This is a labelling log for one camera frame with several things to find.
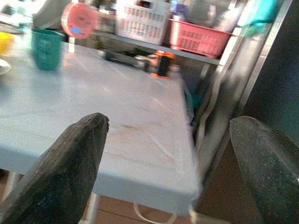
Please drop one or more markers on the white plastic basket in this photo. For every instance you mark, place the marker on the white plastic basket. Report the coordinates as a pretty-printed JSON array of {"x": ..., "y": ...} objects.
[{"x": 142, "y": 25}]

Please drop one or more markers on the white metal table leg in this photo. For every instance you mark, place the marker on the white metal table leg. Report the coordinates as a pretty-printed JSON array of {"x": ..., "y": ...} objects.
[
  {"x": 10, "y": 184},
  {"x": 92, "y": 210}
]

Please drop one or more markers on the round steel plate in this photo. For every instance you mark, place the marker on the round steel plate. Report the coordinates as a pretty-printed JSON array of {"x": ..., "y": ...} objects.
[{"x": 3, "y": 67}]

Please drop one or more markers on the pink round gadget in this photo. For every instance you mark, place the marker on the pink round gadget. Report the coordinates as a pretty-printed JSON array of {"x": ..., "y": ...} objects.
[{"x": 80, "y": 19}]

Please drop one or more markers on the pink plastic basket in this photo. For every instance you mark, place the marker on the pink plastic basket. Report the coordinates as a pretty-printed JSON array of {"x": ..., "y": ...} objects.
[{"x": 198, "y": 38}]

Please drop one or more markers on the grey metal shelf rack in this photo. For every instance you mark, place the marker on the grey metal shelf rack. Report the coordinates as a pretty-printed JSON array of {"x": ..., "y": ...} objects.
[{"x": 233, "y": 81}]

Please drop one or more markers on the yellow plastic bowl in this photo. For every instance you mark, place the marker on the yellow plastic bowl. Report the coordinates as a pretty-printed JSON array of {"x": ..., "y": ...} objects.
[{"x": 4, "y": 42}]

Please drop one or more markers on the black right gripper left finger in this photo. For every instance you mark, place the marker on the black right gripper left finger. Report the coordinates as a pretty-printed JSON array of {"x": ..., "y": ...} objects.
[{"x": 60, "y": 175}]

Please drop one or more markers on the teal cloth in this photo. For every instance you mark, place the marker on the teal cloth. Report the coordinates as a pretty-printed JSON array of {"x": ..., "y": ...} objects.
[{"x": 261, "y": 11}]

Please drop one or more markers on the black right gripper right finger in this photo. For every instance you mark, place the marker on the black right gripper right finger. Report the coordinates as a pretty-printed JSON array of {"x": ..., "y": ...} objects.
[{"x": 271, "y": 175}]

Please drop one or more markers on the black remote controller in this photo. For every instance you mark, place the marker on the black remote controller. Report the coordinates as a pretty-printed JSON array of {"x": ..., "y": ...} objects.
[{"x": 123, "y": 58}]

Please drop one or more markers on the teal ceramic mug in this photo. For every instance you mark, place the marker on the teal ceramic mug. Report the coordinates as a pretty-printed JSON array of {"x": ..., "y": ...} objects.
[{"x": 45, "y": 51}]

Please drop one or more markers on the orange black device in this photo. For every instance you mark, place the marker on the orange black device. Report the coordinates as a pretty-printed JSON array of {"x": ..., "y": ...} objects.
[{"x": 163, "y": 65}]

